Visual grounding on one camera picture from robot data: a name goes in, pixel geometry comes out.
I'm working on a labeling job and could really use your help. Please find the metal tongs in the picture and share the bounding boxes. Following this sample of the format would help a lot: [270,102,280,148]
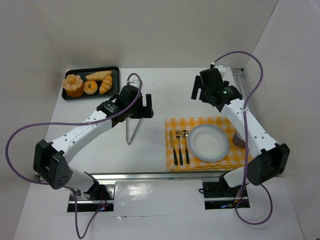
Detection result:
[125,118,143,145]

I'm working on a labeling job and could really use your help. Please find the sugared orange round cake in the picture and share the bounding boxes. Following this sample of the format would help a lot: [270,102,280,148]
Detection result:
[62,74,84,98]

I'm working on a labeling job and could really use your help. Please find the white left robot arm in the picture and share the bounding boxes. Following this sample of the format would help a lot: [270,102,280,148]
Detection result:
[33,84,154,199]

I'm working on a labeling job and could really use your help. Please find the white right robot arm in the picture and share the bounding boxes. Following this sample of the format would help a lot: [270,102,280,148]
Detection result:
[191,67,290,190]

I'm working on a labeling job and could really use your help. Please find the striped bread roll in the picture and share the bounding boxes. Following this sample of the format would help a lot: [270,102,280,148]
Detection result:
[99,75,113,95]

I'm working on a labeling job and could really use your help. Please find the black baking tray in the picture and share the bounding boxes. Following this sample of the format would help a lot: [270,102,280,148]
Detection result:
[61,66,120,101]

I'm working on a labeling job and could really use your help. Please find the long flat pastry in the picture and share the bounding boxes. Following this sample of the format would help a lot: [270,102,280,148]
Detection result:
[85,70,112,82]

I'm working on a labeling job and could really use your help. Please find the white plate blue rim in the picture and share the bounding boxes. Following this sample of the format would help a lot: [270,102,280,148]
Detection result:
[187,124,230,163]

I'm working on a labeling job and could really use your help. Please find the purple mug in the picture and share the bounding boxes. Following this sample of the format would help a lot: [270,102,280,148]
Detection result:
[232,130,246,148]

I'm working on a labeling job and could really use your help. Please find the yellow checkered cloth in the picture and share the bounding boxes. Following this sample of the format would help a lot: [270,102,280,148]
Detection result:
[165,116,245,172]

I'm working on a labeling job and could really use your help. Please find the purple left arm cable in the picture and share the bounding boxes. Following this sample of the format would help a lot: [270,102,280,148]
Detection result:
[5,72,144,240]

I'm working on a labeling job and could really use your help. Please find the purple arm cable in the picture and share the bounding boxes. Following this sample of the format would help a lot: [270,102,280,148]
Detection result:
[211,50,274,226]
[5,72,144,240]

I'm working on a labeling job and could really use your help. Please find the black handled fork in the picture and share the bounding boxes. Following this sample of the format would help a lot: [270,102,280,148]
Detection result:
[175,129,184,166]

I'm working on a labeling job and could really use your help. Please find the orange ring donut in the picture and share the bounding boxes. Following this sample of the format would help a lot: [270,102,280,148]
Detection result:
[83,80,98,95]

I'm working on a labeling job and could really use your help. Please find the gold spoon black handle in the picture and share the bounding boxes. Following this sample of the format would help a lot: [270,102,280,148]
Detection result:
[181,130,190,165]

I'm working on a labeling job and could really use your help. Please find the black handled knife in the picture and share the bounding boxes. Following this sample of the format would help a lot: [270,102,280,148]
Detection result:
[169,130,178,166]

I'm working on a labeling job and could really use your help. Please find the aluminium front rail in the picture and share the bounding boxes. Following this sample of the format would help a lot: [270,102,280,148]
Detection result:
[91,171,223,184]

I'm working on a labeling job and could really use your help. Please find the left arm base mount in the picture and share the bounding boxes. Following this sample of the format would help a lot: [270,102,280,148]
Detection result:
[67,182,116,213]

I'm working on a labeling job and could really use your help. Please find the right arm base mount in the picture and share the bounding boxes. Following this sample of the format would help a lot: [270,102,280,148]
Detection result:
[198,182,250,210]

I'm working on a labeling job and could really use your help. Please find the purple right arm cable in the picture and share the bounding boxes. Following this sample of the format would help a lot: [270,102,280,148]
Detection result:
[211,50,274,226]

